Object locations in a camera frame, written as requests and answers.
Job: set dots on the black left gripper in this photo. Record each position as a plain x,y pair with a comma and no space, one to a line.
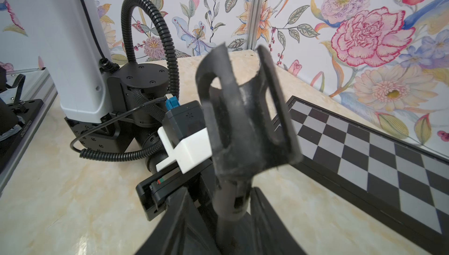
154,191

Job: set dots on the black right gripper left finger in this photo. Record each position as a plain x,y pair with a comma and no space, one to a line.
181,230

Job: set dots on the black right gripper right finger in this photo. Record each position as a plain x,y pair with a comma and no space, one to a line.
270,236

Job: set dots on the black microphone stand pole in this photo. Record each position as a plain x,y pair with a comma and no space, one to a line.
233,230

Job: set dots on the black microphone clip holder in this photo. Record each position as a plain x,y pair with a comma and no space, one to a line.
250,128

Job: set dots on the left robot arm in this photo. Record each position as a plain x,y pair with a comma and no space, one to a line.
131,112

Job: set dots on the black white chessboard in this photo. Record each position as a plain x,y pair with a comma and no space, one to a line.
401,185

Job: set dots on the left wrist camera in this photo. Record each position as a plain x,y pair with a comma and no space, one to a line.
184,136

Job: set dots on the aluminium front rail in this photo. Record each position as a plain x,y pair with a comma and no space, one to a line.
26,96

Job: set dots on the left aluminium corner post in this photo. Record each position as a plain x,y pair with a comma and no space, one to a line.
253,23

